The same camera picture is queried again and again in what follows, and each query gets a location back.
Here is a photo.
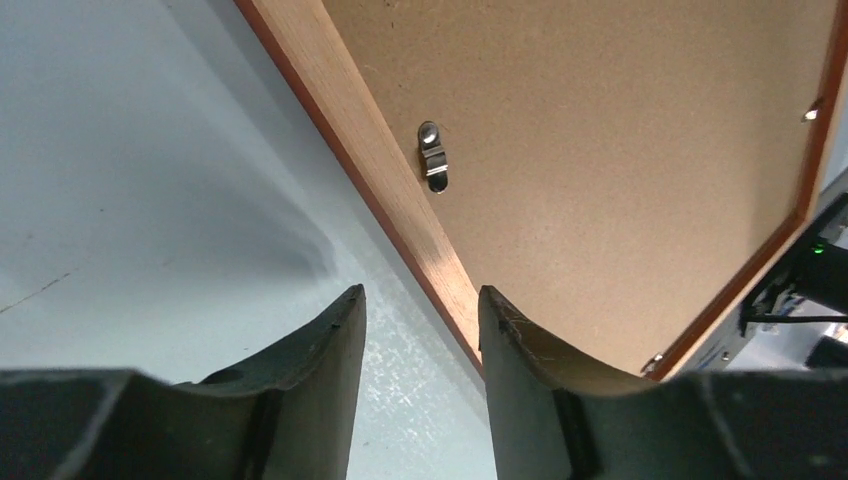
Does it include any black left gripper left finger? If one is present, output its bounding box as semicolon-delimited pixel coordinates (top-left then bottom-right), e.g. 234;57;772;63
1;285;366;479

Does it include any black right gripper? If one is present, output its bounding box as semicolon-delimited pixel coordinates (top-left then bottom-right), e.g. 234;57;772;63
738;192;847;336

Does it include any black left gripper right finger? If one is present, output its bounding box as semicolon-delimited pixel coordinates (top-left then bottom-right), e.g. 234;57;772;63
478;286;847;479

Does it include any metal turn clip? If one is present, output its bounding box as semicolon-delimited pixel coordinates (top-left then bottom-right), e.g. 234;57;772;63
418;121;449;194
801;98;824;123

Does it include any brown fibreboard backing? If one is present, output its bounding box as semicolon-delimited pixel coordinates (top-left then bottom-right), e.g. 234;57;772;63
321;0;839;379

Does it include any wooden picture frame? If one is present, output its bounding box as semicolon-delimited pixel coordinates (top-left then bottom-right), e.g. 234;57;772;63
233;0;848;384

